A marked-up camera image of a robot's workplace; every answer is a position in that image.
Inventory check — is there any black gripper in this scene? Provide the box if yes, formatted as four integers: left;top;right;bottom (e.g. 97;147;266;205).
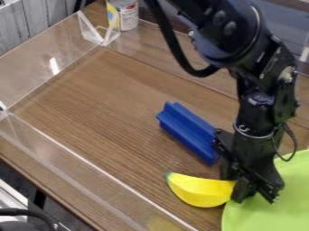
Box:
213;127;285;203

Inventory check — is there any yellow toy banana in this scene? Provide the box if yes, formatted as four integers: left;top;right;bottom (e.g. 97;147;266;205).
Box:
166;172;236;208

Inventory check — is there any blue star-shaped block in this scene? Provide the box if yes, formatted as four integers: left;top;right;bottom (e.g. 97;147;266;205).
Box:
155;101;217;164

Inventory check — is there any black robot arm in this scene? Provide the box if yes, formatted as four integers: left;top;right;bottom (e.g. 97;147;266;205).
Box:
145;0;300;202

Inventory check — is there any green plate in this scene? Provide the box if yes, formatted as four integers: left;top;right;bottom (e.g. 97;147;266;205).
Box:
221;149;309;231

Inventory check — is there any white can with label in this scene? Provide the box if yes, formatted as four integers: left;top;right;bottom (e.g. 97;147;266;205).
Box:
106;0;139;32

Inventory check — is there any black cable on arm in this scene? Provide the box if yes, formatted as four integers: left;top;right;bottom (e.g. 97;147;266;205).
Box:
143;0;222;79

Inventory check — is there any clear acrylic enclosure wall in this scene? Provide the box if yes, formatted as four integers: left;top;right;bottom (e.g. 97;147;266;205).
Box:
0;10;309;231

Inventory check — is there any black cable bottom left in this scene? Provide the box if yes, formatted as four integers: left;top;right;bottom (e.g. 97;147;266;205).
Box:
0;207;62;231

